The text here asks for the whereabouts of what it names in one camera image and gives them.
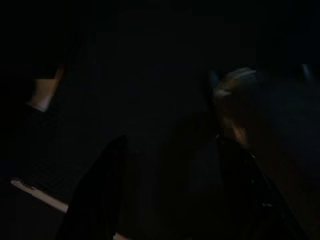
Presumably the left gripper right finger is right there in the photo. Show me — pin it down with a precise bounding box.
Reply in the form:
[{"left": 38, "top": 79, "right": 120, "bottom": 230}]
[{"left": 215, "top": 135, "right": 309, "bottom": 240}]

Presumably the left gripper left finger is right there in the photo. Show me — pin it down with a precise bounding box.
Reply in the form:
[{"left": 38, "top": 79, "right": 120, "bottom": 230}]
[{"left": 56, "top": 134, "right": 129, "bottom": 240}]

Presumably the black floor mat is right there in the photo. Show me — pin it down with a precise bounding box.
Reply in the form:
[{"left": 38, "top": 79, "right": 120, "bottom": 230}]
[{"left": 0, "top": 62, "right": 216, "bottom": 240}]

